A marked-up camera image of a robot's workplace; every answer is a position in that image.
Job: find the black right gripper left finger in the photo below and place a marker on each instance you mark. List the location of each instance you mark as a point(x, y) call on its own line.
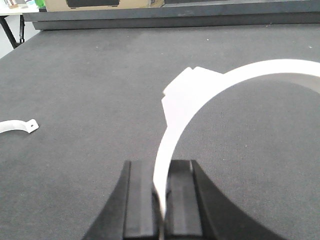
point(131, 212)

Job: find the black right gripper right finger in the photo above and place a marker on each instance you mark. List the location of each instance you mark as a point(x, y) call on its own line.
point(197, 210)

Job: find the small white pipe clamp piece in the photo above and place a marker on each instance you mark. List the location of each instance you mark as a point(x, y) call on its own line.
point(19, 125)

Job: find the black foam board stack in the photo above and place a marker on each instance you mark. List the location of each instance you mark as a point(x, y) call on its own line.
point(182, 15)

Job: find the large cardboard box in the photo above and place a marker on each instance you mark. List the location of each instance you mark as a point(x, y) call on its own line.
point(90, 5)

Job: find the white side table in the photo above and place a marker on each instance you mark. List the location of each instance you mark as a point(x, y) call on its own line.
point(13, 23)

